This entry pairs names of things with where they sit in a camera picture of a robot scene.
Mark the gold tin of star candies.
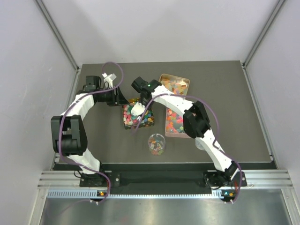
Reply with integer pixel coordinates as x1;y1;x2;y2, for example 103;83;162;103
122;98;154;130

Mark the gold tin of pastel gummies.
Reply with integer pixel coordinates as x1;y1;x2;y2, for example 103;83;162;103
159;74;190;95

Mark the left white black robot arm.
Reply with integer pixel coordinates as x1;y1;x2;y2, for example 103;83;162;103
51;73;128;186

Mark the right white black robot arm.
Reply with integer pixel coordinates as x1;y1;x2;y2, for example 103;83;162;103
131;77;239;186

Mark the pink tin of bright gummies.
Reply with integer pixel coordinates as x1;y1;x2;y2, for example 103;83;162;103
165;108;190;138

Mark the clear plastic jar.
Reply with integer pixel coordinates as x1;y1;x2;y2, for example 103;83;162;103
148;134;165;156

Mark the clear round jar lid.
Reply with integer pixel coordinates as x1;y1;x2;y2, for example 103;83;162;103
195;139;205;150

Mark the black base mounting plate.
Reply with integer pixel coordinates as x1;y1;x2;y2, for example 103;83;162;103
79;170;248;188

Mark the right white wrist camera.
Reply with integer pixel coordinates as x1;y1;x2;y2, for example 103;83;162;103
130;102;146;117

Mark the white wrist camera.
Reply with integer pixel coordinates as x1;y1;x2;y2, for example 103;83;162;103
130;102;146;117
102;73;116;89

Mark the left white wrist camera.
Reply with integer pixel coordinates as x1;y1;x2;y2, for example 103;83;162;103
102;73;116;89

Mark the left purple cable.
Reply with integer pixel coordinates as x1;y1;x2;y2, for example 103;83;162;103
58;61;124;203

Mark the aluminium front rail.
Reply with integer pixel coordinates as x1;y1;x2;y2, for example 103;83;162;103
37;170;293;199

